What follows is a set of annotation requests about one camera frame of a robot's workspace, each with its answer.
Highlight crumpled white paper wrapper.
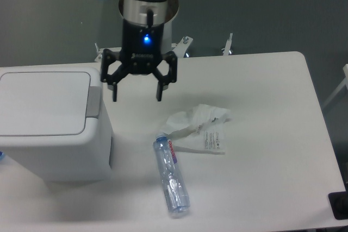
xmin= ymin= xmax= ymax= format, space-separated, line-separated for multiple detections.
xmin=159 ymin=104 xmax=232 ymax=155

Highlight white pedestal base frame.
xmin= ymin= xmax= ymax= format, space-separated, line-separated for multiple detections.
xmin=94 ymin=36 xmax=194 ymax=62

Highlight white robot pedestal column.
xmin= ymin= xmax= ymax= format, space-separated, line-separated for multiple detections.
xmin=161 ymin=21 xmax=172 ymax=53

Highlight crushed clear plastic bottle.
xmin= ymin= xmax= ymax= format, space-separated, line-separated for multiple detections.
xmin=153 ymin=133 xmax=190 ymax=218

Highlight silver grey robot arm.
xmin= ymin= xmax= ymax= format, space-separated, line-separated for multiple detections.
xmin=101 ymin=0 xmax=178 ymax=101

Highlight grey lid push button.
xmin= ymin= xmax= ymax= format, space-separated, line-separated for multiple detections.
xmin=86 ymin=86 xmax=102 ymax=118

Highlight white frame at right edge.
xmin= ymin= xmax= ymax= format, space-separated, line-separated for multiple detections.
xmin=322 ymin=64 xmax=347 ymax=113

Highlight white trash can lid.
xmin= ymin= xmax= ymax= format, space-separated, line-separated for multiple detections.
xmin=1 ymin=72 xmax=90 ymax=136

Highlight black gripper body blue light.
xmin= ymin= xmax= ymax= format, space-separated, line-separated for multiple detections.
xmin=120 ymin=20 xmax=164 ymax=75

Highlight black device at table edge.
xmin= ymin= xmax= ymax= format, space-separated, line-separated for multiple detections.
xmin=328 ymin=191 xmax=347 ymax=220

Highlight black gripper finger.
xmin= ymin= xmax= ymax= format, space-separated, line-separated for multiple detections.
xmin=152 ymin=51 xmax=178 ymax=101
xmin=100 ymin=48 xmax=129 ymax=102

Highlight metal levelling foot bolt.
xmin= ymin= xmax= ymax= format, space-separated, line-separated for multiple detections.
xmin=221 ymin=33 xmax=234 ymax=56

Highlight white plastic trash can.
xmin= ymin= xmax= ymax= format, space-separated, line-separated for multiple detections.
xmin=1 ymin=66 xmax=113 ymax=181

